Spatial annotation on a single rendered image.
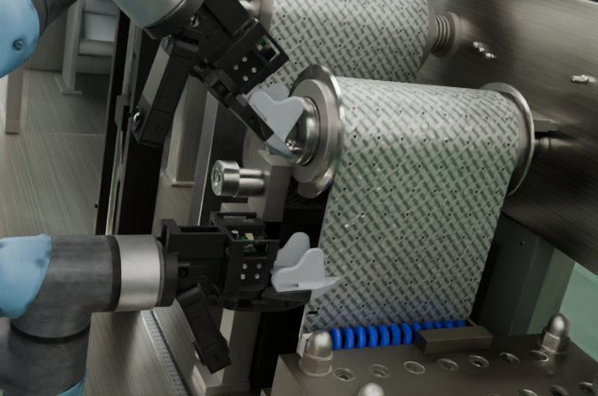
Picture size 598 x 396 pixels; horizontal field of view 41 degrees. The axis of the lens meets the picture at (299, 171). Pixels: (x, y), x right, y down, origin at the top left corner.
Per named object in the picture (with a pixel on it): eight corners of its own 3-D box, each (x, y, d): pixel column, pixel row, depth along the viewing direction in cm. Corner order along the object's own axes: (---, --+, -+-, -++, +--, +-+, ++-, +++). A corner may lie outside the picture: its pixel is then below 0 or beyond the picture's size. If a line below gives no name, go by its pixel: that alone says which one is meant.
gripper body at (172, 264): (287, 242, 80) (172, 244, 75) (272, 315, 83) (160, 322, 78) (261, 210, 86) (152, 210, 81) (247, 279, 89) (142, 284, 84)
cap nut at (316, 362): (292, 359, 84) (300, 322, 83) (322, 356, 86) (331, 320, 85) (306, 379, 81) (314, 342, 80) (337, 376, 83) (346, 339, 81)
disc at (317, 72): (273, 171, 96) (294, 52, 92) (277, 171, 96) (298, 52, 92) (325, 219, 84) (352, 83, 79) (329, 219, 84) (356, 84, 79)
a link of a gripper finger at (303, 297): (317, 297, 83) (238, 300, 80) (314, 310, 84) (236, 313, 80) (300, 275, 87) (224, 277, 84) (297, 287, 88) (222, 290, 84)
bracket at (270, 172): (189, 372, 101) (226, 148, 91) (236, 367, 104) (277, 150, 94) (200, 396, 97) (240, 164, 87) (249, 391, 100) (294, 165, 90)
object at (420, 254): (298, 336, 91) (330, 188, 85) (464, 325, 101) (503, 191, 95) (300, 338, 90) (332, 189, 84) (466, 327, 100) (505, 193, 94)
